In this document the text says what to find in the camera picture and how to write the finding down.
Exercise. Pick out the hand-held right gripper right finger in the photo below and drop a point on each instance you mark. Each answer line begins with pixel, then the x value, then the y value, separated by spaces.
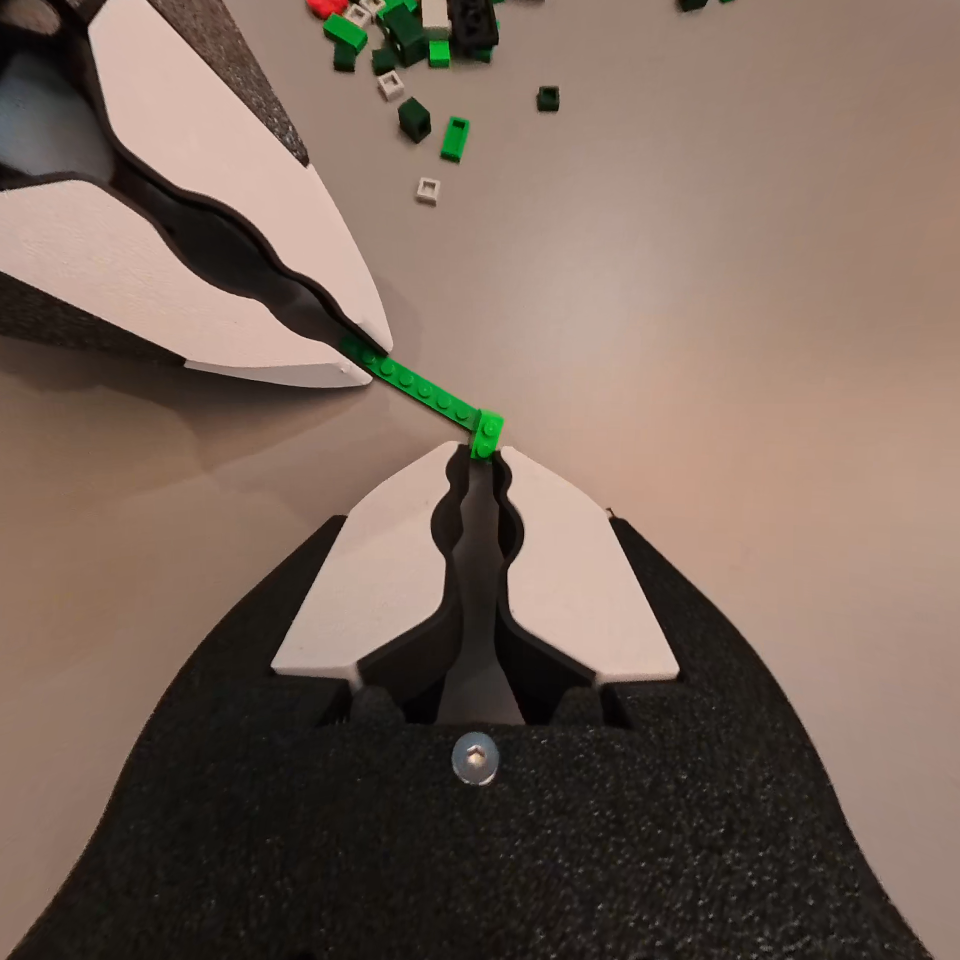
pixel 577 577

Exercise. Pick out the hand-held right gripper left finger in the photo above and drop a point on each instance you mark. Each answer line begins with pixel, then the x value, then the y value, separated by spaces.
pixel 367 570

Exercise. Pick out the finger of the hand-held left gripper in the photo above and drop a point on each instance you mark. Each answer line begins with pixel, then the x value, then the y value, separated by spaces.
pixel 225 142
pixel 112 262

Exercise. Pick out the small bright green lego piece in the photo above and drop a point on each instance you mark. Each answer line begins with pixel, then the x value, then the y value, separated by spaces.
pixel 486 436

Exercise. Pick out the pile of lego pieces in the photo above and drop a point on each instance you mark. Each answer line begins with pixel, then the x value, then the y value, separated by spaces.
pixel 405 26

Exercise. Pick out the long green lego plate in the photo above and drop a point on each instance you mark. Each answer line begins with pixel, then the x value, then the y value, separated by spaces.
pixel 420 390

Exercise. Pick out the white square lego tile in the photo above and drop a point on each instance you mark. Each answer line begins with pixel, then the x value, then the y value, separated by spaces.
pixel 390 85
pixel 427 191

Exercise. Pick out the dark green lego brick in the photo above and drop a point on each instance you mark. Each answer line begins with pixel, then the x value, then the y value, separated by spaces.
pixel 414 120

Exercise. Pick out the small green lego tile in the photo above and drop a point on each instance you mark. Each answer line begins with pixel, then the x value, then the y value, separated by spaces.
pixel 454 139

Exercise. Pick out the small dark green lego piece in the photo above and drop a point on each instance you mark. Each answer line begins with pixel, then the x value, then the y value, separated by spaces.
pixel 548 98

